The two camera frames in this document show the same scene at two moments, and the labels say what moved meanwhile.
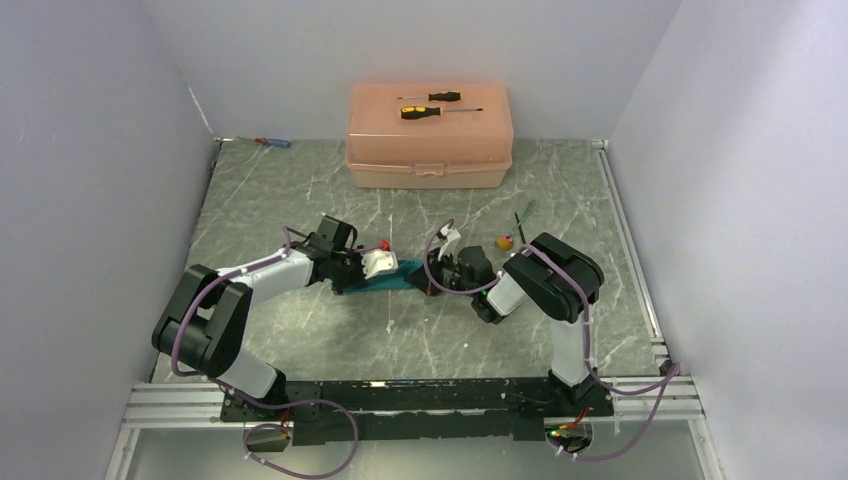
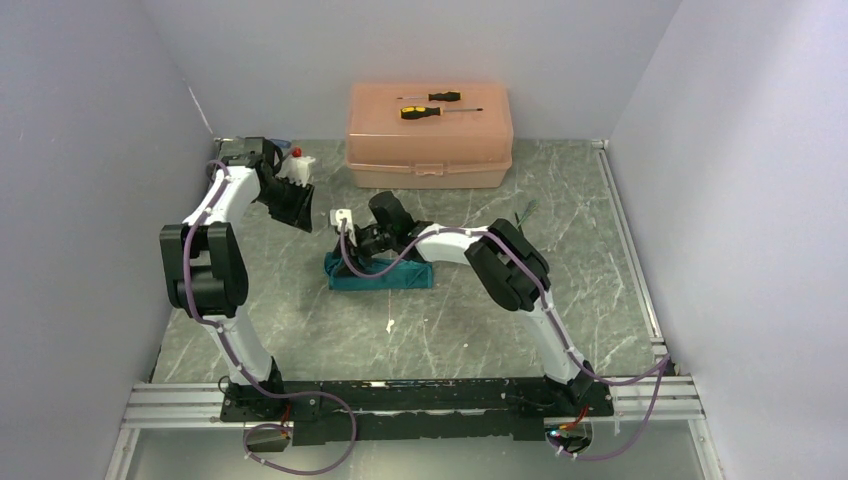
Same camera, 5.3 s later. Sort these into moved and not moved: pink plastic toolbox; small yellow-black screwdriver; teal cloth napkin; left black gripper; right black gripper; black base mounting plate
Moved: left black gripper; right black gripper
Not moved: teal cloth napkin; pink plastic toolbox; black base mounting plate; small yellow-black screwdriver
